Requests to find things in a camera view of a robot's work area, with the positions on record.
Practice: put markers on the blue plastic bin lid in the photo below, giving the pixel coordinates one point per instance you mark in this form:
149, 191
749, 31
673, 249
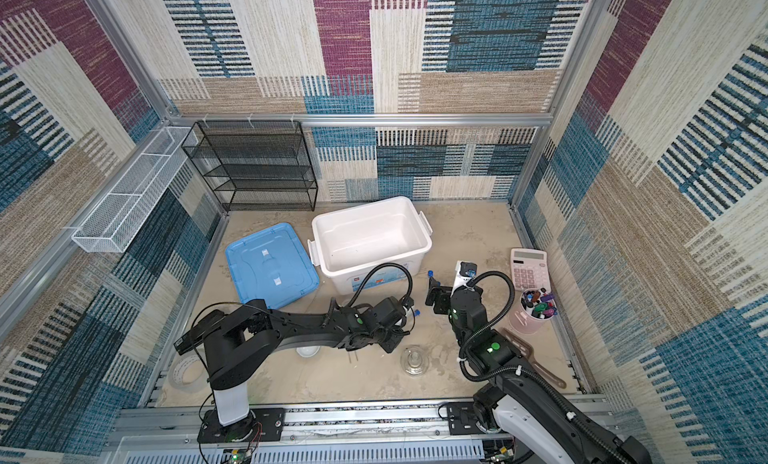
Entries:
272, 265

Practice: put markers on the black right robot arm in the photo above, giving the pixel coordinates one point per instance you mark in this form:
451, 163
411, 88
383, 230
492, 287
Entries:
515, 398

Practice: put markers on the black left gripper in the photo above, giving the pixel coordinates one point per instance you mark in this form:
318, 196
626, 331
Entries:
397, 339

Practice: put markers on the pink calculator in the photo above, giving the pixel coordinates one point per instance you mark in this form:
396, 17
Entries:
529, 269

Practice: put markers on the black wire shelf rack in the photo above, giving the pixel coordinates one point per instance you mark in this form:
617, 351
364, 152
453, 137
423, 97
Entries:
254, 164

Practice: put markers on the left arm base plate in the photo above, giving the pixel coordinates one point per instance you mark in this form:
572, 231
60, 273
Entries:
261, 424

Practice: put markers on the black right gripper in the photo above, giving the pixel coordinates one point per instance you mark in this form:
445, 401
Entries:
443, 294

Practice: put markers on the pink cup of markers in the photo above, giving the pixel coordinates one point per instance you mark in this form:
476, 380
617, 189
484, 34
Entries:
534, 308

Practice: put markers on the white ceramic mortar bowl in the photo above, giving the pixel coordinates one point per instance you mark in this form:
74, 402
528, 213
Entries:
308, 351

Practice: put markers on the clear tape roll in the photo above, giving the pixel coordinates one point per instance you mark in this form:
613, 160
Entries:
188, 373

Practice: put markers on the glass flask with stopper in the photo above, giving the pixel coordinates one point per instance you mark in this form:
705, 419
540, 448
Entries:
415, 360

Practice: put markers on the white plastic storage bin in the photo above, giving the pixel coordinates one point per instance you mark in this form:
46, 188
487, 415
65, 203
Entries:
348, 243

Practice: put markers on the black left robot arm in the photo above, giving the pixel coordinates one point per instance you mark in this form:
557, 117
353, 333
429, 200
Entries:
237, 343

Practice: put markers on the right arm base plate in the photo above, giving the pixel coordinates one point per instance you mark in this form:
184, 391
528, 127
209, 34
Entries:
466, 418

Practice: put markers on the white mesh wall basket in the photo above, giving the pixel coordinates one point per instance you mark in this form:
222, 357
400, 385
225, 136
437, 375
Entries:
118, 217

